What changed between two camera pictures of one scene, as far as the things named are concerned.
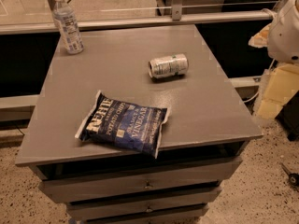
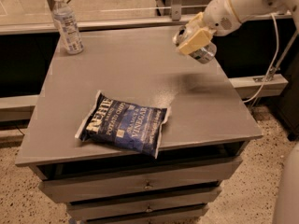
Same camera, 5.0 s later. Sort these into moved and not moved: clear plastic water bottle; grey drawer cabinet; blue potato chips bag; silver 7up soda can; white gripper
Moved: silver 7up soda can; white gripper
Not moved: blue potato chips bag; clear plastic water bottle; grey drawer cabinet
